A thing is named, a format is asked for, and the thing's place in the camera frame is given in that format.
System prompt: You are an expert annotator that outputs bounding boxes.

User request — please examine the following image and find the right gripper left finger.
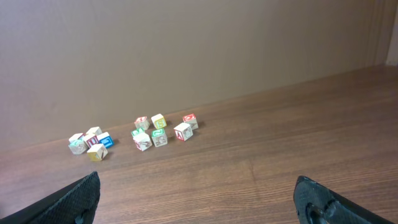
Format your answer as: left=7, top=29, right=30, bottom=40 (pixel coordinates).
left=1, top=171, right=100, bottom=224

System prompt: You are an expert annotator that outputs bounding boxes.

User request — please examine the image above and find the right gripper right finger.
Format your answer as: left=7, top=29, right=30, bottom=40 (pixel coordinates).
left=294, top=175, right=392, bottom=224

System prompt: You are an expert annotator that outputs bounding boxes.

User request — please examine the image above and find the yellow sided picture block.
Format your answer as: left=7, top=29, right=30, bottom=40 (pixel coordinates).
left=86, top=144, right=108, bottom=161

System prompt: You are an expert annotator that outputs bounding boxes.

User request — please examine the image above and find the green A letter block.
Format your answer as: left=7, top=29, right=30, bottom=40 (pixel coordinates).
left=68, top=139, right=88, bottom=155

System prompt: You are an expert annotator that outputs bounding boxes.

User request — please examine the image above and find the red sided wooden block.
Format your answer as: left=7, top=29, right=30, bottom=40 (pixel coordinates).
left=83, top=133, right=99, bottom=148

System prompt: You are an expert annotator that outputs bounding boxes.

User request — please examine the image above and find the blue sided wooden block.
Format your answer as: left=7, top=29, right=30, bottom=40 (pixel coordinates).
left=97, top=132, right=114, bottom=149

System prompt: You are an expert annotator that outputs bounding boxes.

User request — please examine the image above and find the wooden block yellow sided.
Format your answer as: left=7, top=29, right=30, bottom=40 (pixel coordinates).
left=86, top=126, right=103, bottom=135

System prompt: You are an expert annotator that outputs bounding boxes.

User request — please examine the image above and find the red sided picture block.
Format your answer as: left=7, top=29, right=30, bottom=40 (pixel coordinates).
left=133, top=133, right=152, bottom=151

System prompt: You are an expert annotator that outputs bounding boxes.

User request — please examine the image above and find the green J letter block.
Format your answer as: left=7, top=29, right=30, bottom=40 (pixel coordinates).
left=131, top=128, right=145, bottom=137

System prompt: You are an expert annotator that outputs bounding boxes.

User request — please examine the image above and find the red A letter block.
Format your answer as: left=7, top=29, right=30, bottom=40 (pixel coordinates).
left=134, top=116, right=150, bottom=130

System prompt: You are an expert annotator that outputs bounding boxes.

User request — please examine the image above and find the green Z block right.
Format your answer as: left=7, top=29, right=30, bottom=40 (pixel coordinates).
left=151, top=128, right=168, bottom=147

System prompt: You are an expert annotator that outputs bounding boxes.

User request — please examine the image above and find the yellow S wooden block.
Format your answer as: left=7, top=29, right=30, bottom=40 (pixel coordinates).
left=151, top=114, right=167, bottom=129

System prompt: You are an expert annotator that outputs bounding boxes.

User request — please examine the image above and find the red A sided block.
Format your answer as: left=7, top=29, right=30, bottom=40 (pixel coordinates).
left=174, top=123, right=193, bottom=141

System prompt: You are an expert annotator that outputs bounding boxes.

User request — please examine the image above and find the red O letter block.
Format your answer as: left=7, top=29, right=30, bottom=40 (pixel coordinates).
left=183, top=113, right=198, bottom=130

